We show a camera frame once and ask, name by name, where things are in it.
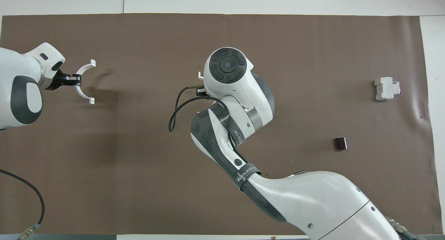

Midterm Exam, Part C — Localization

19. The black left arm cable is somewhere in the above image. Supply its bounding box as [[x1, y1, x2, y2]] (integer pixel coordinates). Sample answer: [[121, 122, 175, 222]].
[[0, 169, 46, 240]]

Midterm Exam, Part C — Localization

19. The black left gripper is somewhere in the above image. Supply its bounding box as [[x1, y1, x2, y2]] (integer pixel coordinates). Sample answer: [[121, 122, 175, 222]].
[[45, 69, 82, 91]]

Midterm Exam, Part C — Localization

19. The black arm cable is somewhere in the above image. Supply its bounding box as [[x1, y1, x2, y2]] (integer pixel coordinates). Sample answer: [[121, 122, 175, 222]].
[[0, 169, 46, 240], [168, 85, 230, 133]]

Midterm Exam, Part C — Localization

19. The grey circuit breaker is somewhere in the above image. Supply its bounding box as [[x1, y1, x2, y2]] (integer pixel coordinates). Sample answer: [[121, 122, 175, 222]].
[[374, 77, 401, 102]]

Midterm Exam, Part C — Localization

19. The brown paper table mat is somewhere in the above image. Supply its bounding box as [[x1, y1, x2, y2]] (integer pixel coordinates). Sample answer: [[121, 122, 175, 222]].
[[0, 13, 434, 235]]

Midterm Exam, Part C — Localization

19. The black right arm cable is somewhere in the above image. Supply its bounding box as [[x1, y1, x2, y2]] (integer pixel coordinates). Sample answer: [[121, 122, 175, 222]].
[[168, 85, 230, 133]]

